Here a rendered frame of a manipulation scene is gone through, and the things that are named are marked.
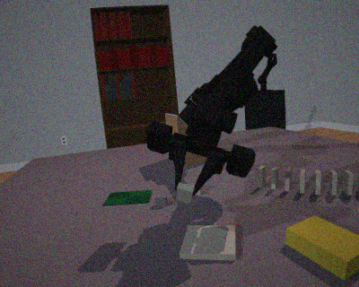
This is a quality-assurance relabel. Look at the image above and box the yellow rectangular block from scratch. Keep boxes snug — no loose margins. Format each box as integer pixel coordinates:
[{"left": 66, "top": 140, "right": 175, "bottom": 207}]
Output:
[{"left": 285, "top": 215, "right": 359, "bottom": 280}]

